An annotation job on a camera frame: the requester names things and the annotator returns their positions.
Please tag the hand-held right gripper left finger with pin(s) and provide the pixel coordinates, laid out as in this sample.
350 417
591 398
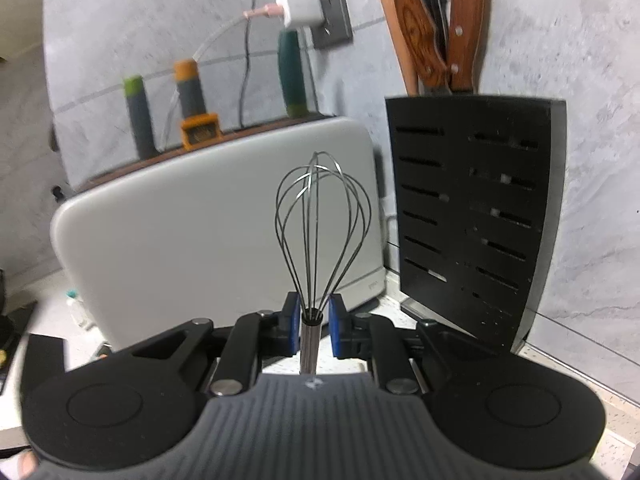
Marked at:
293 325

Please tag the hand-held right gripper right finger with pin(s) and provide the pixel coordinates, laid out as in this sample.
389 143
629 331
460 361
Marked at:
336 327

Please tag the white countertop appliance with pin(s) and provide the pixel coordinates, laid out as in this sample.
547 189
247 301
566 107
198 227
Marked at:
200 235

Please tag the black knife block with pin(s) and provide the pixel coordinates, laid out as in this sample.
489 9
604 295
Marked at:
455 240

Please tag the small clear bottle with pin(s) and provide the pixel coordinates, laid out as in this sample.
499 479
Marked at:
77 307

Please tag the white charger plug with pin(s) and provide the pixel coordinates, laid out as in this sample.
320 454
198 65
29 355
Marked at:
300 7

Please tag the grey wall socket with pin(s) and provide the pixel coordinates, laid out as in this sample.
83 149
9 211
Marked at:
334 25

